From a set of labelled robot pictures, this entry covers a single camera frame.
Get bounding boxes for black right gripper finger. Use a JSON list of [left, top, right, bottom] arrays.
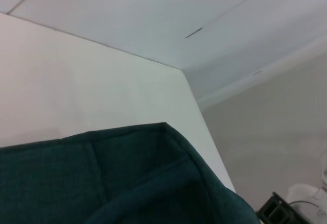
[[256, 191, 284, 221]]

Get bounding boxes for dark teal insulated lunch bag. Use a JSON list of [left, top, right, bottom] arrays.
[[0, 122, 261, 224]]

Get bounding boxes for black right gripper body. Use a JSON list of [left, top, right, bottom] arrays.
[[270, 201, 312, 224]]

